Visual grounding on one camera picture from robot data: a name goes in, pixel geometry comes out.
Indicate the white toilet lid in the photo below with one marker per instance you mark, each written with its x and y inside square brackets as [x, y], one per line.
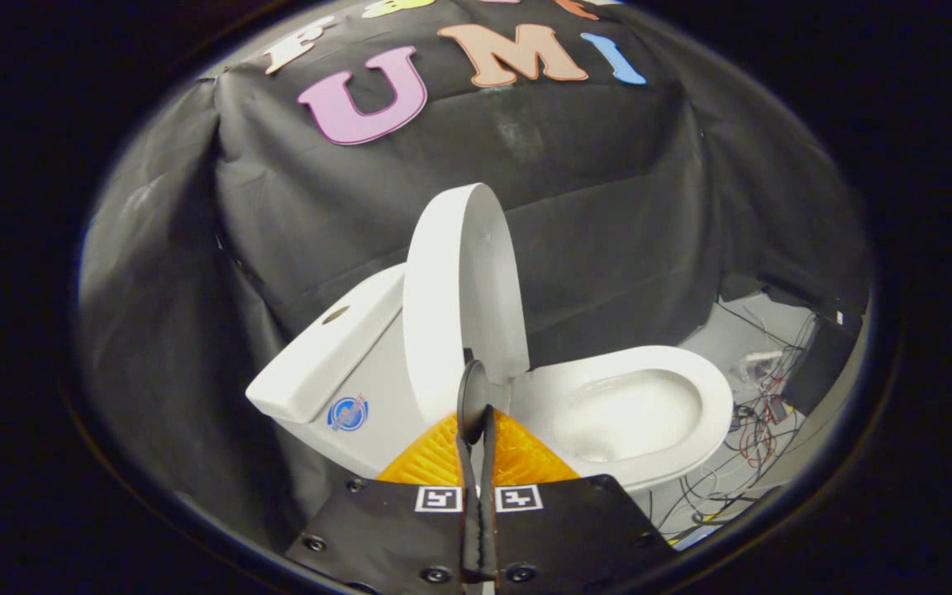
[459, 289]

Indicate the white toilet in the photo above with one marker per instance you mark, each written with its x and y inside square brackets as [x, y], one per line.
[381, 388]

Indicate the black backdrop cloth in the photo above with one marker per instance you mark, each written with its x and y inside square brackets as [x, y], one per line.
[608, 207]

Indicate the yellow black hazard tape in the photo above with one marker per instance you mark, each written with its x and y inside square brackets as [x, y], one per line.
[691, 535]

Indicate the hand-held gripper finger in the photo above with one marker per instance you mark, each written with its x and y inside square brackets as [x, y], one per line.
[468, 512]
[488, 512]

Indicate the white tank cover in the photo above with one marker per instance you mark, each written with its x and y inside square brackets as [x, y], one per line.
[327, 355]

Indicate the black box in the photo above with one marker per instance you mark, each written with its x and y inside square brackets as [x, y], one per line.
[823, 364]

